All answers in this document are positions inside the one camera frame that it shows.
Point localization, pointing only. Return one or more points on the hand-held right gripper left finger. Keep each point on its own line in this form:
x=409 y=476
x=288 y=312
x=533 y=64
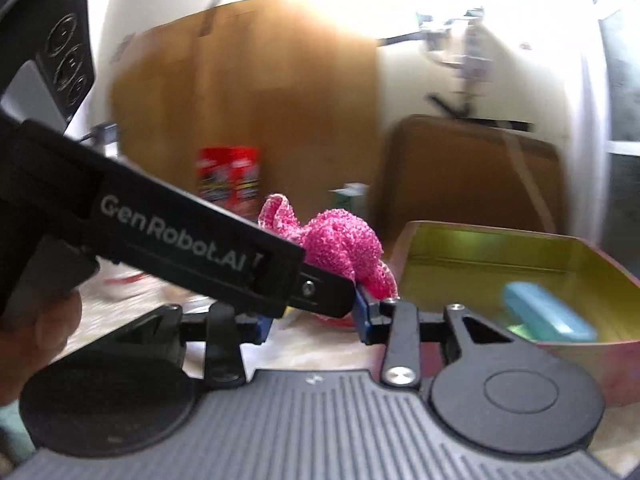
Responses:
x=220 y=345

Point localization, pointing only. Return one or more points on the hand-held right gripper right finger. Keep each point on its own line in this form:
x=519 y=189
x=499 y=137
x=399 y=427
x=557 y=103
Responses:
x=367 y=322

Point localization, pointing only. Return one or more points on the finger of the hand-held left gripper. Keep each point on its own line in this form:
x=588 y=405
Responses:
x=325 y=290

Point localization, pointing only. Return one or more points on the pink knitted cloth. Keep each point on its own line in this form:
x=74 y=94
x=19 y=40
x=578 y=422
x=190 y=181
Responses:
x=340 y=240

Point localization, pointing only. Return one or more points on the pink gold tin box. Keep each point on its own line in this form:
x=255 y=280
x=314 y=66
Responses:
x=475 y=260

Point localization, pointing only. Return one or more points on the person's left hand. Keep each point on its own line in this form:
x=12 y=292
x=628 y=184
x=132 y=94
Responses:
x=35 y=340

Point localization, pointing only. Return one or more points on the red carton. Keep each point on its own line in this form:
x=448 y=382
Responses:
x=214 y=172
x=246 y=175

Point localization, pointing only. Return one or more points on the green white carton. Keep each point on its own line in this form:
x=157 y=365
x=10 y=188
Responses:
x=350 y=195

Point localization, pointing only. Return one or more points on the large cardboard box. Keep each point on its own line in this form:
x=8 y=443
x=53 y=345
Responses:
x=250 y=100

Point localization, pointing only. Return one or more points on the brown seat cushion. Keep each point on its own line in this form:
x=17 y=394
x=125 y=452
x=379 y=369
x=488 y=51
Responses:
x=465 y=175

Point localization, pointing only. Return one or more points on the light blue plastic case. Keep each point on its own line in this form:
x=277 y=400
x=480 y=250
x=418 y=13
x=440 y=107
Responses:
x=545 y=312

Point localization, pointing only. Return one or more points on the black tape strips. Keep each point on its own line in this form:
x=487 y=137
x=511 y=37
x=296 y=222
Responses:
x=465 y=110

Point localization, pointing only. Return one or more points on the frosted glass sliding door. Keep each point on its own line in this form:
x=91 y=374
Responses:
x=625 y=85

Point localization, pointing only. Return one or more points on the white wall fixture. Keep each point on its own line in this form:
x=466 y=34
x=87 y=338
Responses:
x=465 y=45

